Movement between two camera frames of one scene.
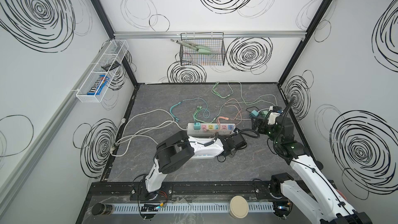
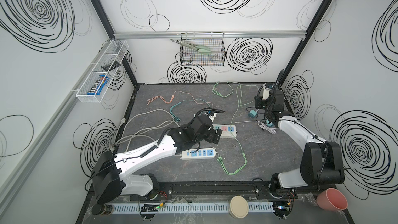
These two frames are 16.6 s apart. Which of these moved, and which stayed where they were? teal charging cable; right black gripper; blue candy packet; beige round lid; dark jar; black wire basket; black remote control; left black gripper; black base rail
Moved: teal charging cable; left black gripper; right black gripper
Stayed: beige round lid; dark jar; blue candy packet; black remote control; black wire basket; black base rail
